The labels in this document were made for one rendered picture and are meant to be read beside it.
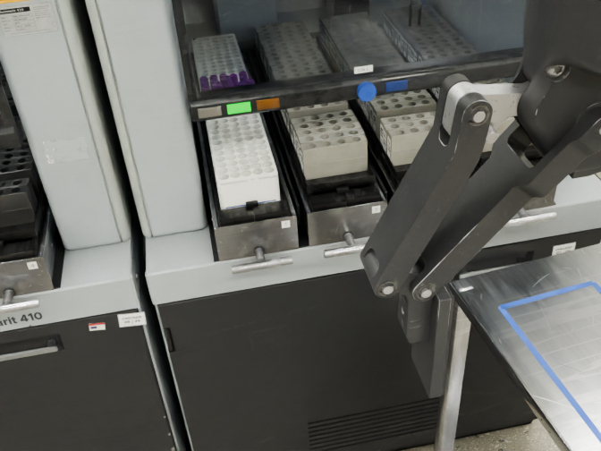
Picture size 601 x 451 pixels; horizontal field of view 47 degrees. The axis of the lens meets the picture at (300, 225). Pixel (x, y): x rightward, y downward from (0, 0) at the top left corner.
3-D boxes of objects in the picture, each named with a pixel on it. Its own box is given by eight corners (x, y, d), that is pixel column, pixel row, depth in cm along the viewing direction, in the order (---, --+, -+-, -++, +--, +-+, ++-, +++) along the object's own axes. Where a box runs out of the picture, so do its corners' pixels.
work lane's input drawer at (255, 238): (190, 84, 168) (184, 50, 162) (246, 77, 170) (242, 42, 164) (221, 280, 111) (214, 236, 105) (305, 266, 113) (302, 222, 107)
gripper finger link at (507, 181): (629, 127, 26) (609, 109, 26) (431, 316, 31) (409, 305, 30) (578, 83, 29) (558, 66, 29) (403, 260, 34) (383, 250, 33)
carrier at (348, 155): (365, 164, 120) (365, 134, 116) (368, 170, 118) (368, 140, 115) (300, 174, 119) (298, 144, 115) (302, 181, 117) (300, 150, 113)
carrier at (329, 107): (346, 126, 131) (346, 97, 127) (349, 131, 129) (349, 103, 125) (286, 136, 129) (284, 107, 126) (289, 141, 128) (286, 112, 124)
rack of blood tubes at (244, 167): (206, 128, 137) (201, 100, 133) (256, 121, 138) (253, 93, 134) (222, 215, 113) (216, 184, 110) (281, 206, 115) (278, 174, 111)
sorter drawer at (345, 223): (251, 76, 170) (248, 41, 164) (307, 69, 171) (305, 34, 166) (313, 264, 113) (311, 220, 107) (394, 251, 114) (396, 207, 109)
